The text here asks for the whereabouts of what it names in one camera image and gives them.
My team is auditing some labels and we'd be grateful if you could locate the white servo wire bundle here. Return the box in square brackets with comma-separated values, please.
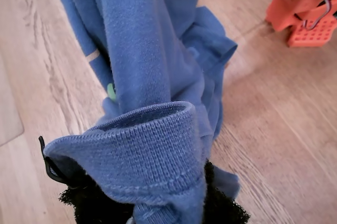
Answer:
[302, 0, 337, 30]

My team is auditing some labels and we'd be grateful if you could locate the blue T-shirt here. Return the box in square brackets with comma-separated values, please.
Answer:
[42, 0, 242, 224]

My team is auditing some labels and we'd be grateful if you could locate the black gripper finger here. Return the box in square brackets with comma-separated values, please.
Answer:
[38, 135, 135, 224]
[202, 159, 251, 224]

